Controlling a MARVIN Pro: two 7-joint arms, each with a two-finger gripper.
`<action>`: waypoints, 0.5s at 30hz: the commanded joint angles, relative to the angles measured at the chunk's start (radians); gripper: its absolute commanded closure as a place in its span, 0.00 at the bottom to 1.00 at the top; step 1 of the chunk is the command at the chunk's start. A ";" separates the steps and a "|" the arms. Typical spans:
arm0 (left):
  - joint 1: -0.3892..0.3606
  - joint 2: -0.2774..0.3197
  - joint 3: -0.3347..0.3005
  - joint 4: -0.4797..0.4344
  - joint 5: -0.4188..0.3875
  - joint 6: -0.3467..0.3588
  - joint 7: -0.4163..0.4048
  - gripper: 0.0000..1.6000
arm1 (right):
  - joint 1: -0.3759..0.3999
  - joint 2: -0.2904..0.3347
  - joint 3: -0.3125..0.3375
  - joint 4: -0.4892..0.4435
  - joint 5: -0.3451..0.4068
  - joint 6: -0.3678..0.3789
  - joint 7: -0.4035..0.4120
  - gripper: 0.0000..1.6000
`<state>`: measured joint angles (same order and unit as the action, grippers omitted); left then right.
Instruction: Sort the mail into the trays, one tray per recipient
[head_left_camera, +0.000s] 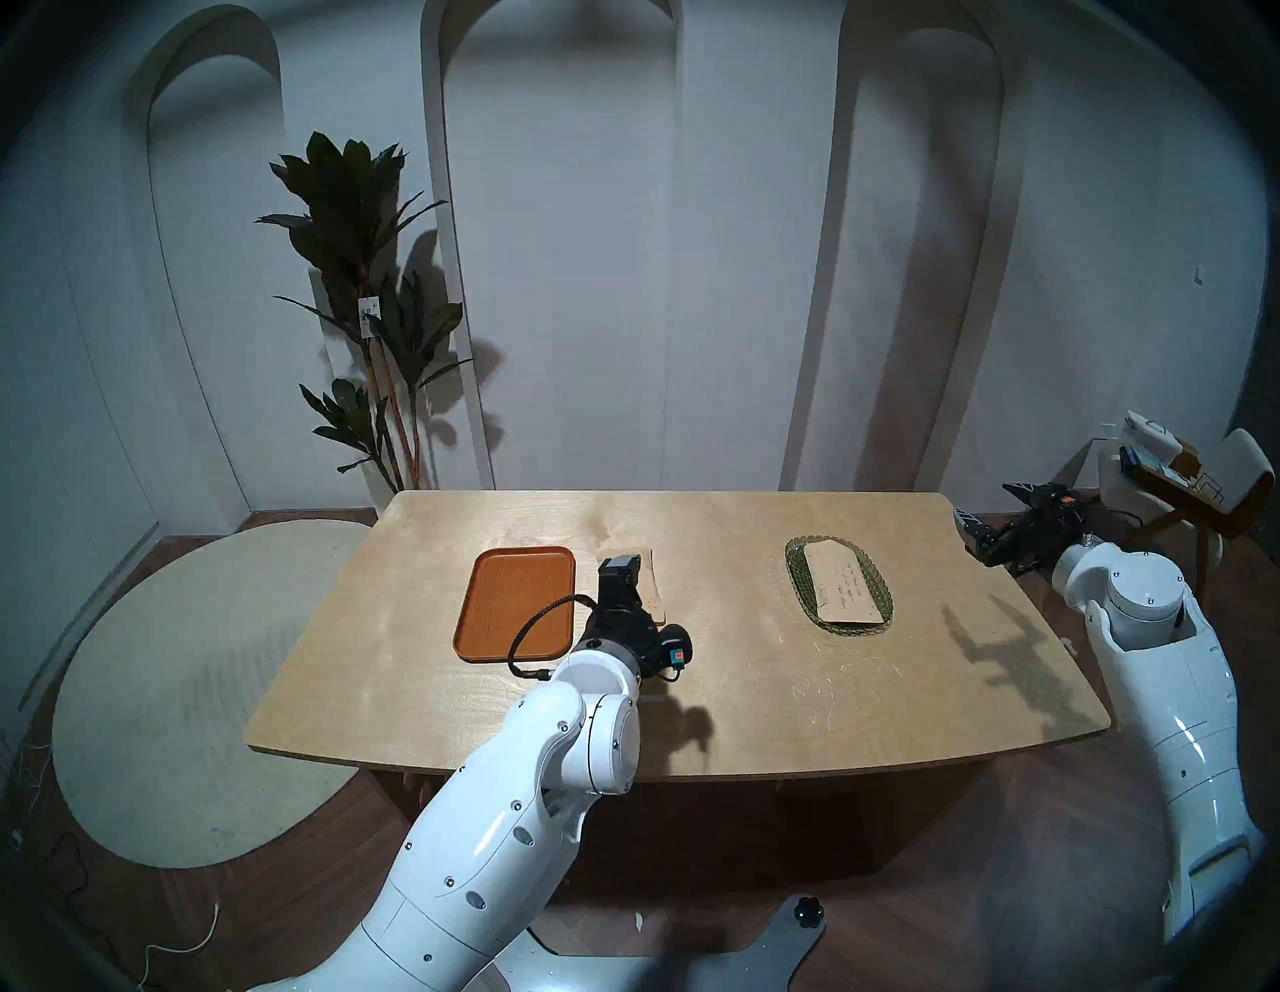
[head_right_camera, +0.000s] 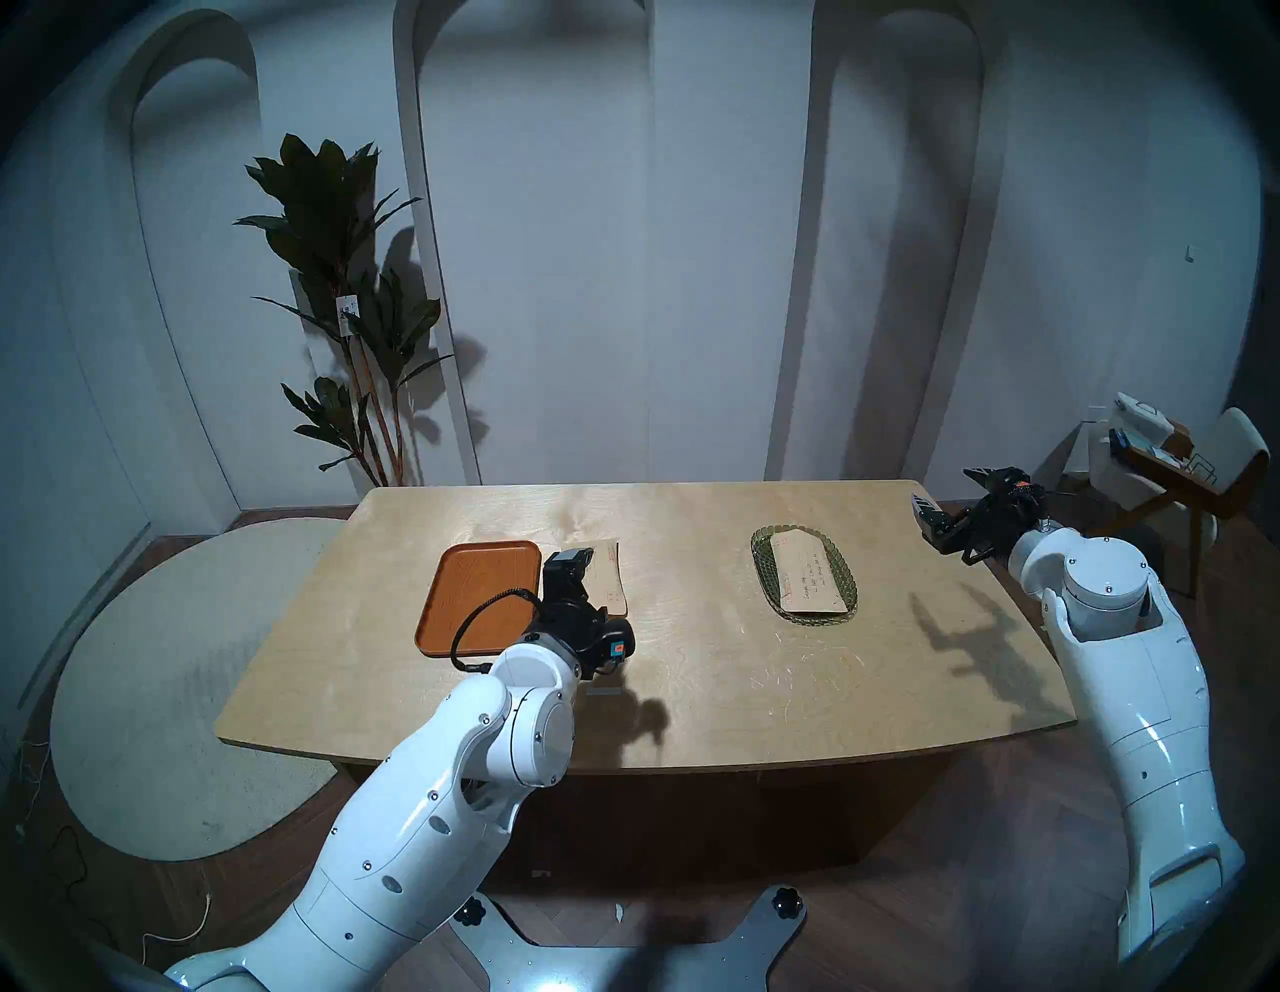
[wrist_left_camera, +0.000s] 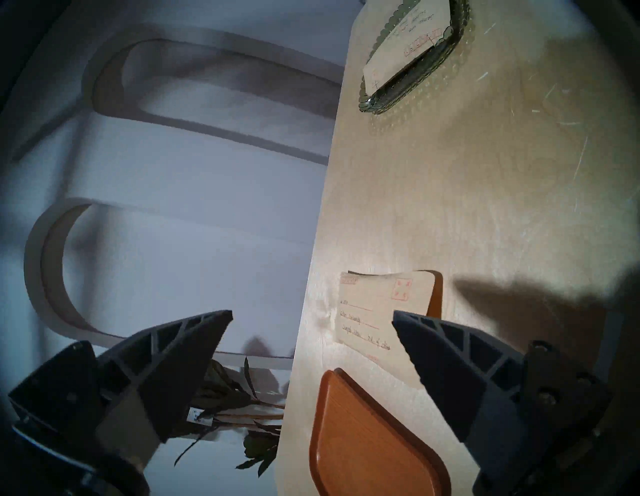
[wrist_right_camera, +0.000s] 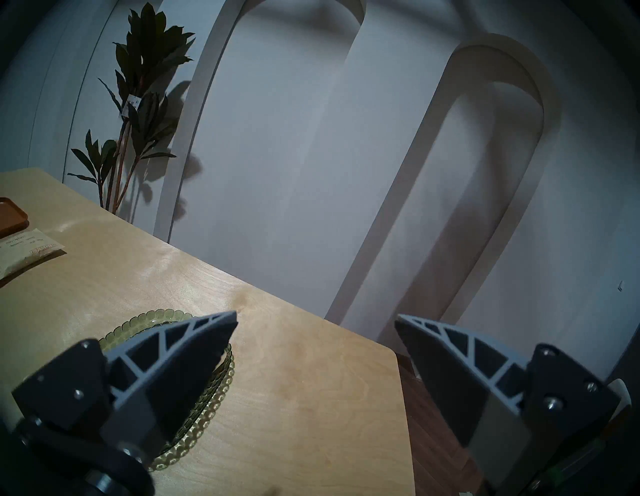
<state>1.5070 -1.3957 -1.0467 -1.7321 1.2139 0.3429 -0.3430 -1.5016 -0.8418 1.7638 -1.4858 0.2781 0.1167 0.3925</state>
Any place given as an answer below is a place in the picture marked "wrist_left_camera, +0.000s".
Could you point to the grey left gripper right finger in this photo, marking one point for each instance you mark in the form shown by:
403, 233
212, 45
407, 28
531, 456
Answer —
470, 380

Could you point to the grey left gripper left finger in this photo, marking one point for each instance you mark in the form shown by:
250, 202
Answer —
165, 360

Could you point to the kraft envelope with red stamp box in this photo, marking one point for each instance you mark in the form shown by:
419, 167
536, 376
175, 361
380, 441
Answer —
380, 320

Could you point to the kraft envelope with handwritten address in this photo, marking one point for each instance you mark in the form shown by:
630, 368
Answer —
400, 45

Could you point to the orange wooden tray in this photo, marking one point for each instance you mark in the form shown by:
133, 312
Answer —
360, 440

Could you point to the green glass tray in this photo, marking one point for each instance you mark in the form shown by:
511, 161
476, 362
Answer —
425, 75

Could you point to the white plant tag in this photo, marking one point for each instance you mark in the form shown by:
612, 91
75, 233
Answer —
193, 415

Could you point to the tall dark green plant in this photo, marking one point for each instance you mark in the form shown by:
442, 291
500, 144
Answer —
225, 395

